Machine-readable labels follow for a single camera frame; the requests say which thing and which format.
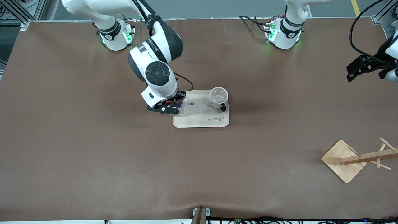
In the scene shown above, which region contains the blue milk carton green cap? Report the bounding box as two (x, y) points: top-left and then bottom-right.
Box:
(168, 97), (187, 116)

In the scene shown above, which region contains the white mug with black handle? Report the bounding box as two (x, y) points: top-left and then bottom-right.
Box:
(209, 87), (229, 113)

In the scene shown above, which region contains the cream tray with rabbit print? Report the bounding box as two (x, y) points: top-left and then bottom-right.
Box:
(173, 90), (230, 128)

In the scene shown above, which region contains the wooden mug stand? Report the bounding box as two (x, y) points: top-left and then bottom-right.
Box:
(321, 137), (398, 184)

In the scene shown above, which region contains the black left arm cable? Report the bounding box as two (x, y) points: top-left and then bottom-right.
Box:
(349, 0), (387, 61)

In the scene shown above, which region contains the aluminium frame post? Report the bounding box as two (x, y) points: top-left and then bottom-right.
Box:
(372, 0), (398, 38)
(0, 0), (47, 31)

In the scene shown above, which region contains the black base cable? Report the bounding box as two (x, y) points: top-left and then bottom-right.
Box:
(239, 16), (271, 33)

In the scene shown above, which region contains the grey metal table bracket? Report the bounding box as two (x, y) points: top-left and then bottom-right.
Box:
(192, 206), (211, 224)

